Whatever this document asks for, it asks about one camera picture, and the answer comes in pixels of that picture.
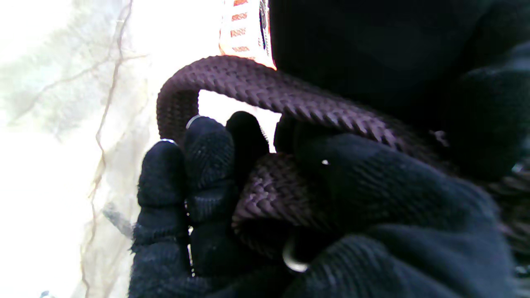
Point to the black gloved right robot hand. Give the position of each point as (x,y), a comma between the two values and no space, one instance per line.
(393,215)

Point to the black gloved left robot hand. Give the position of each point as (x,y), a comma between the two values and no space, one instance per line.
(393,49)

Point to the dark brown woven belt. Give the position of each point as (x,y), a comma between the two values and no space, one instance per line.
(248,82)

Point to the pink plastic storage basket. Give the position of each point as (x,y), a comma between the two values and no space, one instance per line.
(244,29)

